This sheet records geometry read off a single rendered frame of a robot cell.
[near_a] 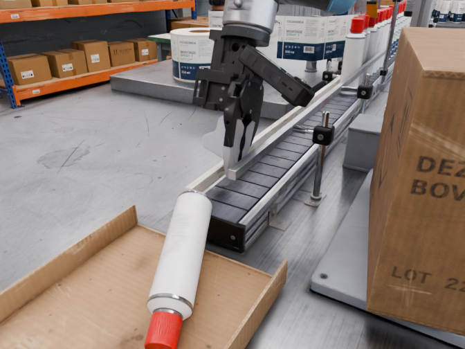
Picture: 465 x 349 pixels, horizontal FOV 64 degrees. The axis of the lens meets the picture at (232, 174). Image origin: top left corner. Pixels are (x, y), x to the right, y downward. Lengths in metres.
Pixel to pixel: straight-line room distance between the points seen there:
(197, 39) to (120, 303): 0.91
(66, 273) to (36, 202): 0.23
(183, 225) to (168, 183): 0.27
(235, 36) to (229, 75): 0.05
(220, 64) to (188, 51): 0.68
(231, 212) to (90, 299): 0.22
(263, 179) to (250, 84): 0.17
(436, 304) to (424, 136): 0.19
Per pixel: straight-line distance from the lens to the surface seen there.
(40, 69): 4.62
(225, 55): 0.57
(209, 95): 0.55
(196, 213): 0.49
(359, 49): 1.13
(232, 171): 0.48
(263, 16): 0.55
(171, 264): 0.44
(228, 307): 0.47
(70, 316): 0.50
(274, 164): 0.69
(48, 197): 0.76
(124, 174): 0.79
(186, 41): 1.24
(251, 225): 0.54
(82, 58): 4.83
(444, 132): 0.36
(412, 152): 0.36
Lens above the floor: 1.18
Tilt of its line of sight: 28 degrees down
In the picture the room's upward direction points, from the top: straight up
